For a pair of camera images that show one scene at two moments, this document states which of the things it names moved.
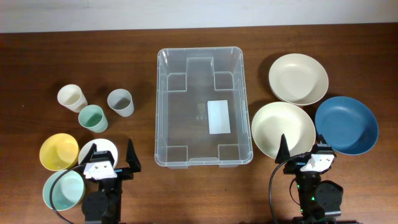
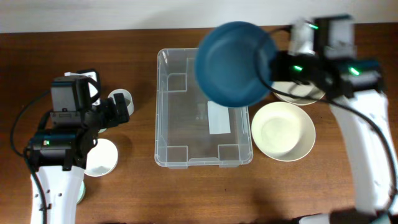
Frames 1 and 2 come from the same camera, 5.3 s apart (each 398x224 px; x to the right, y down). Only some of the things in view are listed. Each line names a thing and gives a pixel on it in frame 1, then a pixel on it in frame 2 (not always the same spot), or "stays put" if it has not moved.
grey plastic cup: [121, 101] stays put
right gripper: [296, 164] → [281, 73]
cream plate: [274, 119] stays put
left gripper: [127, 173] → [112, 119]
